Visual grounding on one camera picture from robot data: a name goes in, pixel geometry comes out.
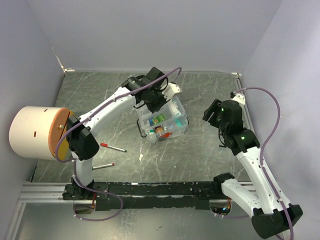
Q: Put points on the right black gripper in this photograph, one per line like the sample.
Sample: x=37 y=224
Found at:
x=215 y=108

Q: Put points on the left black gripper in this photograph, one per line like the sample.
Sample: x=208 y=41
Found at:
x=154 y=109

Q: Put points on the green battery pack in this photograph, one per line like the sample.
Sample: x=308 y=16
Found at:
x=157 y=119

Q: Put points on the clear plastic storage box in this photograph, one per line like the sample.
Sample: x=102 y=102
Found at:
x=152 y=137

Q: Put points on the orange cap small bottle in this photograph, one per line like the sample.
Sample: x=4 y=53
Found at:
x=158 y=130

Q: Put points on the teal blister pack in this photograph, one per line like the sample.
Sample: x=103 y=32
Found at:
x=181 y=122

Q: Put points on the clear divided organizer tray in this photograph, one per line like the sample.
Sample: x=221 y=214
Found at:
x=172 y=110

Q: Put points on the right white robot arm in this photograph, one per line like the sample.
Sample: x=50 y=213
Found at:
x=271 y=212

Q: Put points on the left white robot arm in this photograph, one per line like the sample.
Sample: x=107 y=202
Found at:
x=82 y=131

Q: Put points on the black box left latch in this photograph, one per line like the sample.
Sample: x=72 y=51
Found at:
x=141 y=132

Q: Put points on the red cross grey disc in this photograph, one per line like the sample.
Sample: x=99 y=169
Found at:
x=166 y=135

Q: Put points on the red cap marker pen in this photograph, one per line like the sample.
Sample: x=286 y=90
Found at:
x=105 y=145

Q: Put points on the green cap marker pen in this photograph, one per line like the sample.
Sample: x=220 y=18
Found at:
x=103 y=166

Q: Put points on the white cylinder drum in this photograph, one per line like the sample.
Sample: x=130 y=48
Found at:
x=36 y=130

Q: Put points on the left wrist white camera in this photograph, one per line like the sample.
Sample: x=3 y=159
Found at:
x=170 y=91

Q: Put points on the wrist white camera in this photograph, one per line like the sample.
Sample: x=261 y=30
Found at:
x=238 y=97
x=170 y=91

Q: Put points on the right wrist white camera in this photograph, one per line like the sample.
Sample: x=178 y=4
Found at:
x=238 y=97

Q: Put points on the black mounting base rail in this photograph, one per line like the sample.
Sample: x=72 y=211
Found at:
x=115 y=202

